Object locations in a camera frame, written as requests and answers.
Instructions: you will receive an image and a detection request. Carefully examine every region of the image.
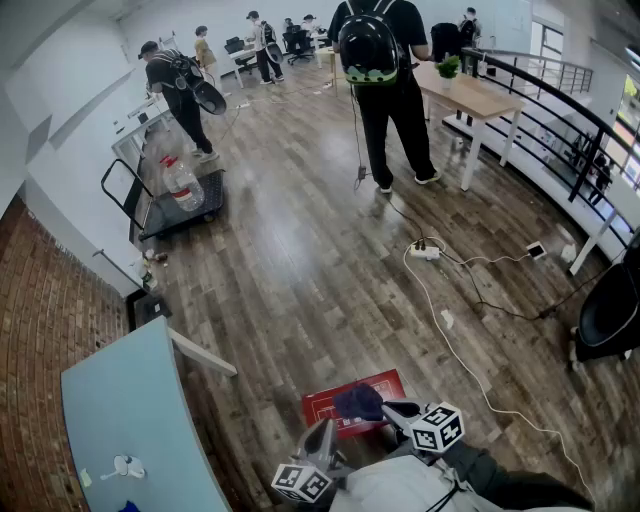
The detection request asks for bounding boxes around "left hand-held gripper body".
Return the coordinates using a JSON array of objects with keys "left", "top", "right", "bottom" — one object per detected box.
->
[{"left": 271, "top": 447, "right": 352, "bottom": 504}]

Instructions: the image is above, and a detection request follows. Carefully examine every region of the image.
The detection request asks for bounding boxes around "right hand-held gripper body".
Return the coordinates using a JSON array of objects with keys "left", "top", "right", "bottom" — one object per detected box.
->
[{"left": 397, "top": 401, "right": 465, "bottom": 454}]

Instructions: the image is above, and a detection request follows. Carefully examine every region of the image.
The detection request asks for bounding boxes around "red box with white print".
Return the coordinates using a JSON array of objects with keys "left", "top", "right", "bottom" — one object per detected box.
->
[{"left": 301, "top": 368, "right": 405, "bottom": 440}]

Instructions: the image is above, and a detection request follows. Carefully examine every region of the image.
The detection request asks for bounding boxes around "dark blue cloth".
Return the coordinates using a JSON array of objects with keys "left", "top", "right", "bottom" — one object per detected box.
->
[{"left": 332, "top": 382, "right": 386, "bottom": 424}]

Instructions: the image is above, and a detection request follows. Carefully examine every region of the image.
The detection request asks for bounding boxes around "person's right forearm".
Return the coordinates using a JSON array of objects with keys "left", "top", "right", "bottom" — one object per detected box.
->
[{"left": 444, "top": 439, "right": 596, "bottom": 512}]

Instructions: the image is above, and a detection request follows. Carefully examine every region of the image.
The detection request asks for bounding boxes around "small white plastic object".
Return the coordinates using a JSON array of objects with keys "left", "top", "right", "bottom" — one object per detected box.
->
[{"left": 99, "top": 453, "right": 147, "bottom": 482}]

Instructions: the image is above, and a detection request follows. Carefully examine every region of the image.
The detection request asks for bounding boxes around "light blue table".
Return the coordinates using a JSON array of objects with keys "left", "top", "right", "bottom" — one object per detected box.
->
[{"left": 60, "top": 315, "right": 239, "bottom": 512}]

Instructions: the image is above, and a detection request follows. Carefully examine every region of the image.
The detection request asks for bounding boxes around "grey metal rod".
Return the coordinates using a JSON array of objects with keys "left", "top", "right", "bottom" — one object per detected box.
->
[{"left": 91, "top": 248, "right": 146, "bottom": 294}]

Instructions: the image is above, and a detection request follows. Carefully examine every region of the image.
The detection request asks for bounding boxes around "black platform trolley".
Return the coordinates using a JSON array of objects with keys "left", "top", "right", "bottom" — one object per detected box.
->
[{"left": 100, "top": 158, "right": 226, "bottom": 242}]

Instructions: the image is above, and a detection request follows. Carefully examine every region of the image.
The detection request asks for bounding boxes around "large clear water bottle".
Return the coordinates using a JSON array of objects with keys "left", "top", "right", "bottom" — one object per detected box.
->
[{"left": 159, "top": 155, "right": 206, "bottom": 211}]

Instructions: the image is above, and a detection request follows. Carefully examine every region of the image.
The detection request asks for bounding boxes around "wooden table with white legs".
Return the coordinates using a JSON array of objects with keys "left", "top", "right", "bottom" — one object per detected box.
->
[{"left": 412, "top": 59, "right": 527, "bottom": 192}]

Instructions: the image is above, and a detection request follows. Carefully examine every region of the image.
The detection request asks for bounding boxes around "potted green plant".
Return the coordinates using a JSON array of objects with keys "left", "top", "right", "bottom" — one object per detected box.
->
[{"left": 433, "top": 54, "right": 462, "bottom": 90}]

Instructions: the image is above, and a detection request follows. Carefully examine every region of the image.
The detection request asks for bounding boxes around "white desk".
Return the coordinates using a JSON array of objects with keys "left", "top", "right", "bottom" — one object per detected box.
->
[
  {"left": 227, "top": 47, "right": 261, "bottom": 90},
  {"left": 110, "top": 97, "right": 174, "bottom": 166}
]

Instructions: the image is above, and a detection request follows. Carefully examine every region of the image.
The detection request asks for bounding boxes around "small wooden table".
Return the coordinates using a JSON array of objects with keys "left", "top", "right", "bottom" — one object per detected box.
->
[{"left": 314, "top": 47, "right": 346, "bottom": 96}]

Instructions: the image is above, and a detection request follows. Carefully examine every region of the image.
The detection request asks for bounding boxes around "black and green backpack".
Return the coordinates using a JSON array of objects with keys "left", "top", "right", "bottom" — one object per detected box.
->
[{"left": 338, "top": 0, "right": 401, "bottom": 87}]

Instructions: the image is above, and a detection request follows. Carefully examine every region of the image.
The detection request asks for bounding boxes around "black bag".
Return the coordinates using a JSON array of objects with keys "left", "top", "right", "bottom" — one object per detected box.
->
[{"left": 430, "top": 22, "right": 464, "bottom": 64}]

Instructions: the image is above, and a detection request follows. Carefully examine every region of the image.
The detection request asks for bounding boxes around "black office chair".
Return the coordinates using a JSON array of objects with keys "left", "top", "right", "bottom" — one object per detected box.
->
[
  {"left": 223, "top": 37, "right": 256, "bottom": 76},
  {"left": 282, "top": 24, "right": 315, "bottom": 66}
]

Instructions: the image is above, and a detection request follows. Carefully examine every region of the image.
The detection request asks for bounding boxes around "long white cable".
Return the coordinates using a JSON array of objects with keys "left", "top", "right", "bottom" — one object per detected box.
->
[{"left": 402, "top": 244, "right": 597, "bottom": 504}]

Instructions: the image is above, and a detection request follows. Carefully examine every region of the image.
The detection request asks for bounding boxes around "thin white charging cable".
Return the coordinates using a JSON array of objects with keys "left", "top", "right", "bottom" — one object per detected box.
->
[{"left": 438, "top": 252, "right": 531, "bottom": 266}]

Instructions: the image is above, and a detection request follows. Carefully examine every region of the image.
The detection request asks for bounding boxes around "white bench frame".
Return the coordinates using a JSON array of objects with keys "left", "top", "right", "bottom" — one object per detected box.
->
[{"left": 568, "top": 174, "right": 640, "bottom": 276}]

